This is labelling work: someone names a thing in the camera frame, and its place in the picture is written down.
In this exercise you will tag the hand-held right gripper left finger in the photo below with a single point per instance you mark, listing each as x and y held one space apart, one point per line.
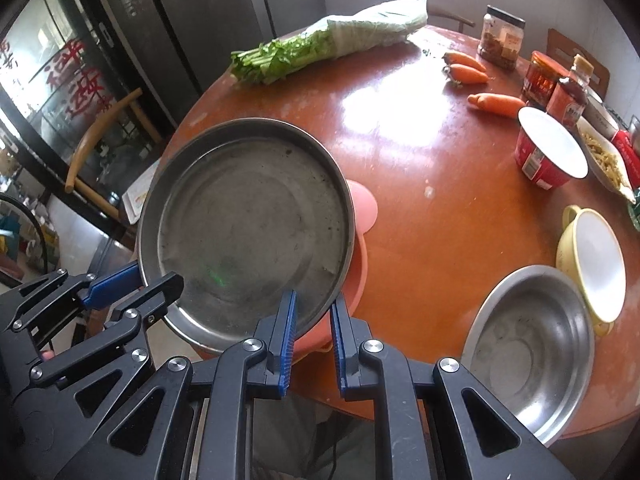
286 345

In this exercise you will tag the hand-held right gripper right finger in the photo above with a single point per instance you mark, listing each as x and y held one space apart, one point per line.
341 350

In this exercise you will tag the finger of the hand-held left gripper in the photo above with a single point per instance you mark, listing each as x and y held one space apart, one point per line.
107 285
150 297

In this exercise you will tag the yellow shell-shaped plate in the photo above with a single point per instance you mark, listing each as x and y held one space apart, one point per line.
326 347

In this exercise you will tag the round steel pan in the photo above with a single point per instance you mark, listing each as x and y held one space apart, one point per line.
240 220

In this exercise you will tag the pink plate with ears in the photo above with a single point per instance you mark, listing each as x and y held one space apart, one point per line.
361 205

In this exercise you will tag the steel bowl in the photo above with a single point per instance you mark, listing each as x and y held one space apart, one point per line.
530 350

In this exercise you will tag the red paper bowl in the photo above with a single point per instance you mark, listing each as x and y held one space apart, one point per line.
535 160

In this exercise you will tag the white printed booklet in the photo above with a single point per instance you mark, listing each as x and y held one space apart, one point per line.
137 195

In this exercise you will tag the person's legs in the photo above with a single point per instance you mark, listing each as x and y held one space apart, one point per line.
300 440

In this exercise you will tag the wooden chair with curved armrest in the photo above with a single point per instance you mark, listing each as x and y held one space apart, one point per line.
95 135

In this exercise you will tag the glass door with red characters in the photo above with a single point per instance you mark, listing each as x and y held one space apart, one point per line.
55 75

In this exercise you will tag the grey refrigerator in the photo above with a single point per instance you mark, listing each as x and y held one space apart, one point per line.
200 25

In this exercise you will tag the carrot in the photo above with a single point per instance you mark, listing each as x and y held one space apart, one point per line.
465 61
497 103
470 74

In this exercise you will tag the bagged celery bunch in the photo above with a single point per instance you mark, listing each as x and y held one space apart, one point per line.
340 35

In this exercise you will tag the white dish of pickled vegetables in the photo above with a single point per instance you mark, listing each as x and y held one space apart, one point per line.
607 160

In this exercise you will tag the red chili sauce jar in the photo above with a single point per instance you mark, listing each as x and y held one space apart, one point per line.
539 82

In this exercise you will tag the brown sauce bottle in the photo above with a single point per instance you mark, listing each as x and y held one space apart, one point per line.
567 100

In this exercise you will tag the red packet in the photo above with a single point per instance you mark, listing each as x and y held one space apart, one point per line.
629 155

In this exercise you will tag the clear jar with black lid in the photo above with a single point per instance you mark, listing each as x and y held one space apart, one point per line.
500 40

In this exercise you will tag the wooden chair with curved back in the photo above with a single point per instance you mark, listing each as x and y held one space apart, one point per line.
452 16

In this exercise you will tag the white ceramic bowl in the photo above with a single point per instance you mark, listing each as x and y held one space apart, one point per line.
600 110

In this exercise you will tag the wooden chair with panel back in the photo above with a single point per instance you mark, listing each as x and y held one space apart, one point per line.
562 42

